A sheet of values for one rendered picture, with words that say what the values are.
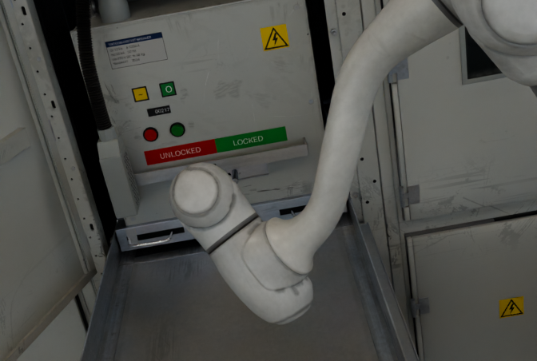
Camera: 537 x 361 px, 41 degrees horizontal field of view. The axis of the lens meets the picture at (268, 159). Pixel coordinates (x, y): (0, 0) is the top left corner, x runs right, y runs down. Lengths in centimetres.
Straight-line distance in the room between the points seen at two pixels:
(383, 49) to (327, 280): 65
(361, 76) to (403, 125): 57
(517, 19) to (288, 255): 51
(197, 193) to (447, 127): 71
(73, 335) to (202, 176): 85
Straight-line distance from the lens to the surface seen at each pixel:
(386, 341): 135
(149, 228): 172
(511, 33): 78
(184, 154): 164
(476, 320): 191
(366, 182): 165
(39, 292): 165
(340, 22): 151
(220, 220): 111
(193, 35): 154
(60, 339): 186
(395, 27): 101
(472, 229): 175
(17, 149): 154
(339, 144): 105
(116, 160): 153
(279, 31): 155
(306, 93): 159
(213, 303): 153
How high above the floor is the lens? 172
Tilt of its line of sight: 25 degrees down
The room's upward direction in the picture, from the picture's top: 11 degrees counter-clockwise
